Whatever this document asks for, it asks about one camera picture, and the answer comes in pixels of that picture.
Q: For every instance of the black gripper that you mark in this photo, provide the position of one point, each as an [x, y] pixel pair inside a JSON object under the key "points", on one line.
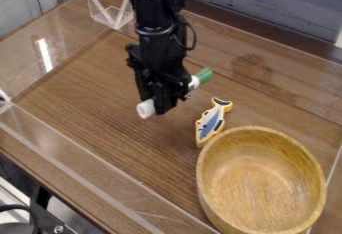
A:
{"points": [[161, 52]]}

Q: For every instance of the green white marker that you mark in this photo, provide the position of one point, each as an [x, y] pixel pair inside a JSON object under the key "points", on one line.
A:
{"points": [[202, 77]]}

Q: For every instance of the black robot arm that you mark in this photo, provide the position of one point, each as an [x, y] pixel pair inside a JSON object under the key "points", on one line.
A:
{"points": [[158, 13]]}

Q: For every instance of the brown wooden bowl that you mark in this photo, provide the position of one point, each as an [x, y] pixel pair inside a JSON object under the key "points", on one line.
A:
{"points": [[261, 183]]}

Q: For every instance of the yellow blue fish toy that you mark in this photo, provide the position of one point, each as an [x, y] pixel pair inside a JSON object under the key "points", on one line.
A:
{"points": [[210, 124]]}

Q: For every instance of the clear acrylic front wall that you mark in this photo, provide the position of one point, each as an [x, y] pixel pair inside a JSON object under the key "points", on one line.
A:
{"points": [[118, 202]]}

